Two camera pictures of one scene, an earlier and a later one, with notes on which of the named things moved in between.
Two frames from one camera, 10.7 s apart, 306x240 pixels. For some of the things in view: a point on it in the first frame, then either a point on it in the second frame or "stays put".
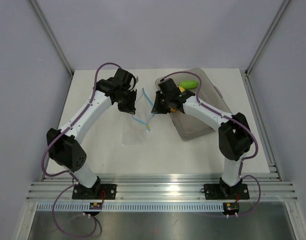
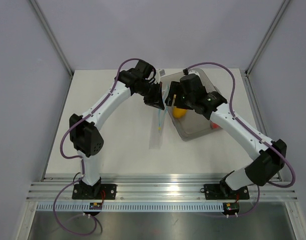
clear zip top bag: x=135 y=128 → x=155 y=135
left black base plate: x=99 y=191 stays put
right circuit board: x=231 y=208 stays put
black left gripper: x=129 y=108 → x=157 y=102
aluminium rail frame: x=58 y=187 stays put
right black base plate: x=222 y=192 stays put
